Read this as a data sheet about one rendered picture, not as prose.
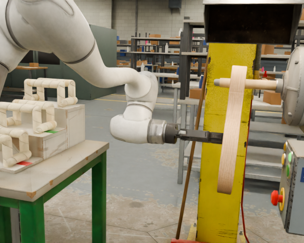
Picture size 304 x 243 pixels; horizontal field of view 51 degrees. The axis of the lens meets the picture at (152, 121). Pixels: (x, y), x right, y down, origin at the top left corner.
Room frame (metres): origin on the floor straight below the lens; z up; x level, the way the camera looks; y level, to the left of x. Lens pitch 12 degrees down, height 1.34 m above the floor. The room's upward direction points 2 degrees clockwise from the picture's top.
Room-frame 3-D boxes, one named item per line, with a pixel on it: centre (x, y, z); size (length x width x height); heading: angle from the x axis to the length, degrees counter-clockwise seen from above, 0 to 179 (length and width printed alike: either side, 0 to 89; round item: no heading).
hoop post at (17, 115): (1.32, 0.57, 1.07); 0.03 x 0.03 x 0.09
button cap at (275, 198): (0.78, -0.34, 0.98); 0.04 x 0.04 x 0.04; 75
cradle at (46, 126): (1.22, 0.42, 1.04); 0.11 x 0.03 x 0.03; 163
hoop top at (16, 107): (1.22, 0.52, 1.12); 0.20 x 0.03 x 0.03; 72
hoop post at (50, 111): (1.27, 0.41, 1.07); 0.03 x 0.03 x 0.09
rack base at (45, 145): (1.25, 0.51, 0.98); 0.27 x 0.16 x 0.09; 73
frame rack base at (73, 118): (1.40, 0.46, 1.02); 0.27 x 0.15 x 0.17; 73
